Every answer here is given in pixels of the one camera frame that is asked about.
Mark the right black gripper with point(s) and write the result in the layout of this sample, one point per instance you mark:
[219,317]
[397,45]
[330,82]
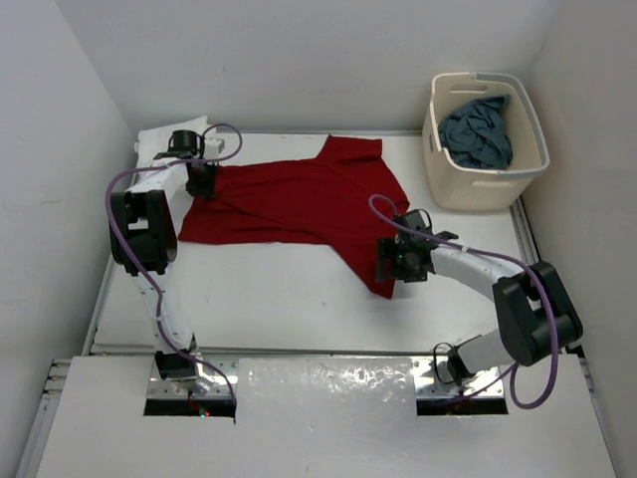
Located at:
[387,248]

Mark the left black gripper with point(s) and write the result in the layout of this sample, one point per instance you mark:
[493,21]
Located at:
[207,191]

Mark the white printed t shirt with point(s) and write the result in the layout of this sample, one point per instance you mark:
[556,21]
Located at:
[150,142]

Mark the red t shirt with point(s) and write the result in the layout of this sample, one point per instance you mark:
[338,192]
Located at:
[336,198]

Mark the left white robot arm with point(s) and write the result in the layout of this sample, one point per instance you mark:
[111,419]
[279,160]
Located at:
[144,242]

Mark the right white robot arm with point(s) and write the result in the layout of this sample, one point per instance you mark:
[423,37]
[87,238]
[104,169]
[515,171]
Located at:
[535,316]

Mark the cream plastic laundry basket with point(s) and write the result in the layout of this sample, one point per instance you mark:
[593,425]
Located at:
[459,188]

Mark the blue t shirt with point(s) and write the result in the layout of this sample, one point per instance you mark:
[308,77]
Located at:
[475,134]

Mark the white foreground cover board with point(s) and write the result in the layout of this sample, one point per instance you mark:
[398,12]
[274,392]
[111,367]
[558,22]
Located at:
[311,417]

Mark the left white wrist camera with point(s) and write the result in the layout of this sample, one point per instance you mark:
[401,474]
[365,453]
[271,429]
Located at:
[214,147]

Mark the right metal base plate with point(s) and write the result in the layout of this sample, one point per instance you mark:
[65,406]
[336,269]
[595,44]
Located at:
[485,384]

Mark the metal base plate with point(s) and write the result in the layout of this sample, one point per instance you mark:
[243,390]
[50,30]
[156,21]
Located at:
[485,384]
[214,381]

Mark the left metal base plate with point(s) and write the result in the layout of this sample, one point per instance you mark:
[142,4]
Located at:
[214,381]

